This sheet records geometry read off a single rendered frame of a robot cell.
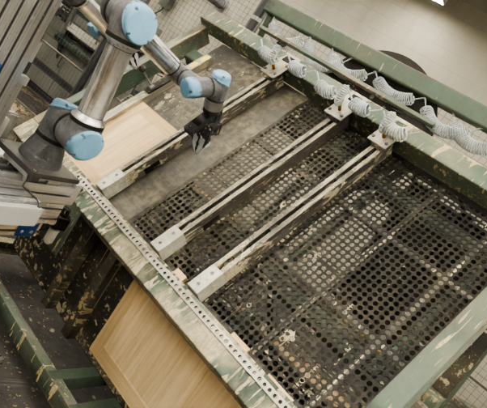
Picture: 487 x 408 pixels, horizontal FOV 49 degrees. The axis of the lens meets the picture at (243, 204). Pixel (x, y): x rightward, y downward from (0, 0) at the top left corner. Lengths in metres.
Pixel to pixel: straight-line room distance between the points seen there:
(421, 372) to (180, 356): 0.96
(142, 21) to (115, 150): 1.07
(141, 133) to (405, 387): 1.67
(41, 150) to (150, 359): 1.01
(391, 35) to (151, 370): 6.04
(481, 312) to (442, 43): 5.73
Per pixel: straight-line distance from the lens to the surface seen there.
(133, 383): 2.48
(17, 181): 1.92
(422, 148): 2.38
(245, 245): 2.09
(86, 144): 1.80
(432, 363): 1.90
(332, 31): 3.27
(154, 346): 2.39
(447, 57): 7.41
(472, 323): 1.99
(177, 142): 2.53
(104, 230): 2.31
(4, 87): 1.97
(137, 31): 1.72
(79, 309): 2.68
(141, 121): 2.78
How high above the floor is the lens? 1.64
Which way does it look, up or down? 10 degrees down
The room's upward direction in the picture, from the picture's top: 34 degrees clockwise
